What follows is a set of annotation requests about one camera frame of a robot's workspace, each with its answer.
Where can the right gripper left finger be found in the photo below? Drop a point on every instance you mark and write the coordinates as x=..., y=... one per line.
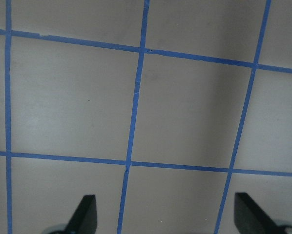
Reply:
x=84, y=220

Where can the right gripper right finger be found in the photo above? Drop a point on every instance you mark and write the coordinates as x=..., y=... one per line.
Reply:
x=249, y=218

